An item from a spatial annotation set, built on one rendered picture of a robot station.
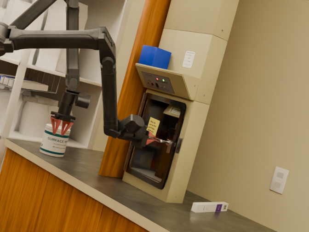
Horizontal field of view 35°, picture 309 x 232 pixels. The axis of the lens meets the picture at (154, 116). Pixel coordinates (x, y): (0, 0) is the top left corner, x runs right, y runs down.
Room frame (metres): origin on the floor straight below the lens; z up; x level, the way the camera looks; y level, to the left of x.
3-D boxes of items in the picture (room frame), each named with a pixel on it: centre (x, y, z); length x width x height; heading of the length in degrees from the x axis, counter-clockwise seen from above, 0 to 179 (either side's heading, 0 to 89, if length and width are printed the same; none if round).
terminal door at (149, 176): (2.26, -0.03, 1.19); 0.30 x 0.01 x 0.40; 39
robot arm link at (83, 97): (2.27, 0.37, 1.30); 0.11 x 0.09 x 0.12; 108
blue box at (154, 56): (2.30, 0.07, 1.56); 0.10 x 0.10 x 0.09; 44
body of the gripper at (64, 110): (2.26, 0.41, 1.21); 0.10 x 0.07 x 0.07; 134
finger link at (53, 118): (2.25, 0.42, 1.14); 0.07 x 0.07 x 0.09; 44
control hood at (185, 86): (2.23, 0.00, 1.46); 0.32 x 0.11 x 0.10; 44
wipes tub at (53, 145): (2.57, 0.47, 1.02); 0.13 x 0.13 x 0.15
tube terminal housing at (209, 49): (2.36, -0.13, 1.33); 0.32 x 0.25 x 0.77; 44
